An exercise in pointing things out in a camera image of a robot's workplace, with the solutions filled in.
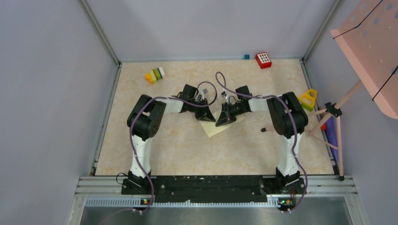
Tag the aluminium frame rail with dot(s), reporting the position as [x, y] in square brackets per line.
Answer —
[326, 201]

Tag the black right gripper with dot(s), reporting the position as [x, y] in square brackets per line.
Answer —
[225, 118]

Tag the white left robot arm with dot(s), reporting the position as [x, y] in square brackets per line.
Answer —
[145, 120]

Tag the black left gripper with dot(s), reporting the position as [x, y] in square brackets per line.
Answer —
[205, 111]

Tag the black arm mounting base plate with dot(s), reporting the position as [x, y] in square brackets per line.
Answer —
[207, 189]

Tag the yellow triangle toy block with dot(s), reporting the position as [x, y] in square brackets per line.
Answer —
[308, 99]

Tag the purple rolled mat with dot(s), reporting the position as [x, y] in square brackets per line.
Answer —
[331, 137]

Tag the pink music stand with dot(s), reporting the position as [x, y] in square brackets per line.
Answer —
[368, 38]

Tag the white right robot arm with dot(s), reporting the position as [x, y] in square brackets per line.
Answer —
[289, 120]

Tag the striped toy block stack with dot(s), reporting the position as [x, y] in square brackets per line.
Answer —
[155, 75]

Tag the red grid toy block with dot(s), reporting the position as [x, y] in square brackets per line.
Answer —
[263, 60]

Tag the cream yellow envelope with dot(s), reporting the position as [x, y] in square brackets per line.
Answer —
[211, 130]

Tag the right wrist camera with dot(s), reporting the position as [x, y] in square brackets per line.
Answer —
[226, 96]

